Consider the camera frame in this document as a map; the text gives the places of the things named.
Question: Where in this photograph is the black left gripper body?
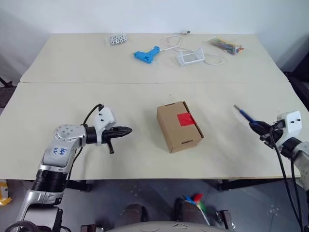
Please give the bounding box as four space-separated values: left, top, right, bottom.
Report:
102 127 122 156

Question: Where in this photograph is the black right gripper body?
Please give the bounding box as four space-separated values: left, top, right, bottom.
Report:
259 122 283 148

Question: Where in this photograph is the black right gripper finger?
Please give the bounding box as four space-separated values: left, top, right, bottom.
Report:
252 120 273 131
248 122 269 136

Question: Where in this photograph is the brown cardboard box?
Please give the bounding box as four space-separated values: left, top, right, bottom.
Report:
156 101 205 154

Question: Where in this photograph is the red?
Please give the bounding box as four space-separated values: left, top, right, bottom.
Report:
185 192 206 213

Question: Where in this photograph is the black table leg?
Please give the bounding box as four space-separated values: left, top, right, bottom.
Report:
67 179 93 193

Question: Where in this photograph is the red tape patch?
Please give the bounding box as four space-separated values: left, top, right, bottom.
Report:
177 112 197 127

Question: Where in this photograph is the blue glue gun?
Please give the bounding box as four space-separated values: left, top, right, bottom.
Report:
132 45 162 64

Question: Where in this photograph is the bag of coloured sticks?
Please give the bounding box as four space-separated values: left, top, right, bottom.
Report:
208 36 245 55

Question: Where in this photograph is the clear plastic tray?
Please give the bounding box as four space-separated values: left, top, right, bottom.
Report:
177 46 205 66

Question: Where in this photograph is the dark rounded shape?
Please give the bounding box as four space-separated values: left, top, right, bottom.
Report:
174 197 211 227

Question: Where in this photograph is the black stand base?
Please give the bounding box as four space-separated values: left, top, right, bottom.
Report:
0 76 15 109

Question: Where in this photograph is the yellow object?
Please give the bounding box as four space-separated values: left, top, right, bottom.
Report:
0 181 12 206

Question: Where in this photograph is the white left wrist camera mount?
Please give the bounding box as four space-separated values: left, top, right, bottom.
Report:
93 106 118 147

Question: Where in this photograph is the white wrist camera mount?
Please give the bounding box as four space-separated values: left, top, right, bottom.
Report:
275 110 303 148
93 106 118 147

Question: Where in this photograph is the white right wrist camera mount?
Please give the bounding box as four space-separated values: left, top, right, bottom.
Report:
275 110 303 148

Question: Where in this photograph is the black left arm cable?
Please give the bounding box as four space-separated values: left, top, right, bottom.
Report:
65 103 105 184

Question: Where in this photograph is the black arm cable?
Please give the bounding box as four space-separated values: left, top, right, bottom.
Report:
269 125 305 232
65 103 105 184

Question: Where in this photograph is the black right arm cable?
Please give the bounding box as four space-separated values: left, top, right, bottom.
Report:
269 125 305 232

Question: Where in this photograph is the white power cable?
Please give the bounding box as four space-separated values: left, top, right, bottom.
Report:
158 30 226 66

